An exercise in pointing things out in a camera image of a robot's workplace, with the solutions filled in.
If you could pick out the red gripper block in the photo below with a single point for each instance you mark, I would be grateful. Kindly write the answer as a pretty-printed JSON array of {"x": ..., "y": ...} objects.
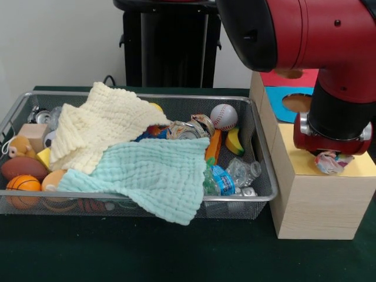
[{"x": 329, "y": 145}]

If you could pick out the white baseball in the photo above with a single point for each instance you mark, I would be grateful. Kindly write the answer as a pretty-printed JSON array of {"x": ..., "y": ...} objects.
[{"x": 224, "y": 117}]

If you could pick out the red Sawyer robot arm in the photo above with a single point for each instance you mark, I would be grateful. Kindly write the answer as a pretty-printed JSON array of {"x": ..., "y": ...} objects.
[{"x": 308, "y": 35}]

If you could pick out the crushed silver can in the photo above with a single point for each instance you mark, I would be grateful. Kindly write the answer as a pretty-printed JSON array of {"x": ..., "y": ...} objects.
[{"x": 183, "y": 133}]

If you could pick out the dark green table cloth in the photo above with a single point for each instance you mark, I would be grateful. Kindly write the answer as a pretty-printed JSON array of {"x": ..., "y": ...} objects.
[{"x": 117, "y": 252}]

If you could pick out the peach foam ball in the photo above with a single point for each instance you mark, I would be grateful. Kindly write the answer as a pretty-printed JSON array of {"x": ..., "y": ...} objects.
[{"x": 51, "y": 180}]

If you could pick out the small orange basketball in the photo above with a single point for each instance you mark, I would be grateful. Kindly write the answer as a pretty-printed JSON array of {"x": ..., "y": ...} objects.
[{"x": 23, "y": 185}]

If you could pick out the crushed bottle with blue label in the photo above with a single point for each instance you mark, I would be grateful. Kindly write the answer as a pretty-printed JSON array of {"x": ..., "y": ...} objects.
[{"x": 223, "y": 179}]

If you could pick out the plain wooden cube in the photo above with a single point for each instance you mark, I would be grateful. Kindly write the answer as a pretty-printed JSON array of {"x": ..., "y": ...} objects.
[{"x": 32, "y": 133}]

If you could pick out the small brown football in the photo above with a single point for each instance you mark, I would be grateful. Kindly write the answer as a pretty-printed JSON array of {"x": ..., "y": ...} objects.
[{"x": 23, "y": 167}]

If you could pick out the wooden box with three holes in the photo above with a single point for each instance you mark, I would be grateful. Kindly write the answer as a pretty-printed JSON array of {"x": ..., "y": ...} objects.
[{"x": 317, "y": 205}]

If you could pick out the colourful dotted cloth bag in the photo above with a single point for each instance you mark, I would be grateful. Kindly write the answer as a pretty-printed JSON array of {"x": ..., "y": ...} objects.
[{"x": 329, "y": 164}]

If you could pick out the mint waffle cloth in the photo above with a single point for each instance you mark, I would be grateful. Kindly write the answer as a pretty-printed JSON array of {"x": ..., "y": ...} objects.
[{"x": 147, "y": 176}]

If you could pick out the brown plush monkey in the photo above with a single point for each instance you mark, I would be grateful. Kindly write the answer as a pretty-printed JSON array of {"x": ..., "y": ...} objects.
[{"x": 19, "y": 147}]

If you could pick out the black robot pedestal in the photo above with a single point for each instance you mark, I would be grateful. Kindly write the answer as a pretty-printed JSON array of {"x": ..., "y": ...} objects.
[{"x": 170, "y": 58}]

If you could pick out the yellow foam block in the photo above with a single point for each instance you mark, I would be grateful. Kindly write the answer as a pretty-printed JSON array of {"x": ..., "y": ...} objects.
[{"x": 44, "y": 157}]

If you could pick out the cream waffle cloth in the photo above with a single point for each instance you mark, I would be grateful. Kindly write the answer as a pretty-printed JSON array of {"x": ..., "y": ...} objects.
[{"x": 97, "y": 126}]

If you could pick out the yellow foam banana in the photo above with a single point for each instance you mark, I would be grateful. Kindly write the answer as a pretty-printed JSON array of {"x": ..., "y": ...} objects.
[{"x": 233, "y": 142}]

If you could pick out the orange toy carrot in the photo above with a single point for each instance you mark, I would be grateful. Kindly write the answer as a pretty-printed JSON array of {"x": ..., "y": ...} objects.
[{"x": 214, "y": 147}]

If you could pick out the clear crushed bottle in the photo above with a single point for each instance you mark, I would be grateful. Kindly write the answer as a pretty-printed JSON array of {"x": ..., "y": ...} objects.
[{"x": 242, "y": 173}]

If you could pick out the crushed printed can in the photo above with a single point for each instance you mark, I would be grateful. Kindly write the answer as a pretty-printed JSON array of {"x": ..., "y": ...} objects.
[{"x": 205, "y": 122}]

